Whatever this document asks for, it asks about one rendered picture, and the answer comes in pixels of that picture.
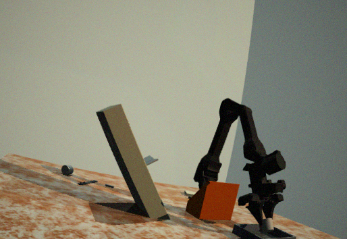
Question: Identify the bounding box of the beige service panel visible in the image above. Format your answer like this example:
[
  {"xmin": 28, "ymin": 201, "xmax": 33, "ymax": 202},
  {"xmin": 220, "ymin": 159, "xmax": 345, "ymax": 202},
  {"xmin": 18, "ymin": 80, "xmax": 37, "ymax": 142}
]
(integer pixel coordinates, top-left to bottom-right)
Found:
[{"xmin": 96, "ymin": 104, "xmax": 170, "ymax": 220}]

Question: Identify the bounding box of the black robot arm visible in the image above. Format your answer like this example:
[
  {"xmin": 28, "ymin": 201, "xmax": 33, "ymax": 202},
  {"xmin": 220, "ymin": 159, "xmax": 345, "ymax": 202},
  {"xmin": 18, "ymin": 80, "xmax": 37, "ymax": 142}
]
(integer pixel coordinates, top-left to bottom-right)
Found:
[{"xmin": 193, "ymin": 99, "xmax": 286, "ymax": 195}]

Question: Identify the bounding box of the cream cylinder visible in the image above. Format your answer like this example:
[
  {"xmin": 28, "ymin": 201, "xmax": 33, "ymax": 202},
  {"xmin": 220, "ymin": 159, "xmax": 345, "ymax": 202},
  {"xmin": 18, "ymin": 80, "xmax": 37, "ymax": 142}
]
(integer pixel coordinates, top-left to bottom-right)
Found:
[{"xmin": 61, "ymin": 165, "xmax": 74, "ymax": 175}]

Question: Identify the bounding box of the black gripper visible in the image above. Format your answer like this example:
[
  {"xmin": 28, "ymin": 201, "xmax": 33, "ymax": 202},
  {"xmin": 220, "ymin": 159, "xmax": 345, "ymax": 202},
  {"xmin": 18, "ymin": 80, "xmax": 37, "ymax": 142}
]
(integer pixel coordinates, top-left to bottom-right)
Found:
[{"xmin": 238, "ymin": 177, "xmax": 284, "ymax": 225}]

